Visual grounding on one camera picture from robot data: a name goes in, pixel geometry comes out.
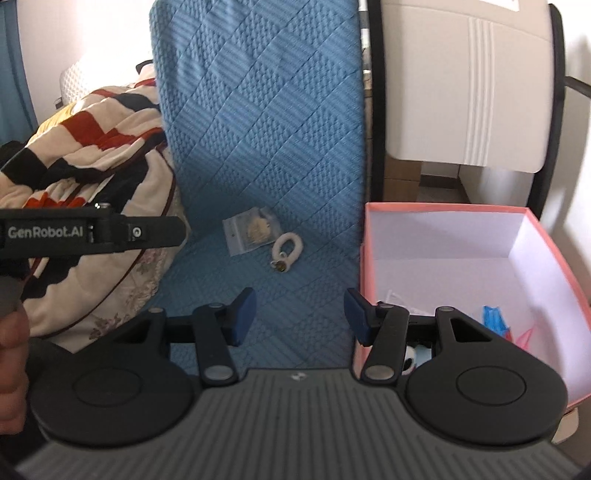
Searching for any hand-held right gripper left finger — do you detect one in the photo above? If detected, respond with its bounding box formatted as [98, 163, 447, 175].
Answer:
[108, 287, 257, 387]

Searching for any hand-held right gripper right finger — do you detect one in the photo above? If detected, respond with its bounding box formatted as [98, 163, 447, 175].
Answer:
[344, 288, 499, 385]

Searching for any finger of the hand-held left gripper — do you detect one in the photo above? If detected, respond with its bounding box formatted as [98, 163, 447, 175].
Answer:
[113, 215, 188, 253]

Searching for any panda plush toy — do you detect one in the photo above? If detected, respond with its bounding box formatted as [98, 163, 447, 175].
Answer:
[401, 345, 433, 376]

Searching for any white plush ring with charm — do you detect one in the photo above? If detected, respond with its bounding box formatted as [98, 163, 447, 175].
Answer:
[270, 233, 304, 274]

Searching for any clear zip bag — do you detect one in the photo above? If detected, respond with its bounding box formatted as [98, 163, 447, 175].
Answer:
[222, 206, 280, 257]

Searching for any pink cardboard box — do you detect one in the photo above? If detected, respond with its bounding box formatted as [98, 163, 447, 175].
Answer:
[353, 200, 591, 412]

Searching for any blue printed packet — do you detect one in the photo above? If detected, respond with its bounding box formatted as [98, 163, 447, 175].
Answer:
[481, 305, 539, 350]

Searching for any person's left hand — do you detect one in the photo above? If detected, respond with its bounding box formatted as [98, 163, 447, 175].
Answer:
[0, 311, 31, 438]

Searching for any striped blanket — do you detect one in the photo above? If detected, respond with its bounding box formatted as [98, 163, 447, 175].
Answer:
[0, 78, 180, 301]

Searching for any white pillow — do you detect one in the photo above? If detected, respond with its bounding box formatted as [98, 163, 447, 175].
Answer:
[59, 59, 92, 106]

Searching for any blue textured mat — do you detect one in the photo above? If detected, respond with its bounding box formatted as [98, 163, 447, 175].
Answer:
[148, 0, 371, 376]

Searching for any blue curtain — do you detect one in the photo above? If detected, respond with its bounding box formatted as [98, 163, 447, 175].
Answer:
[0, 0, 40, 145]

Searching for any white chair with black frame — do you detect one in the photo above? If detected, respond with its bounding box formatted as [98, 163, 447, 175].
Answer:
[358, 0, 583, 446]

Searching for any grey curved rail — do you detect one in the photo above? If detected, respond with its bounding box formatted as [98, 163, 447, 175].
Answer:
[566, 74, 591, 101]

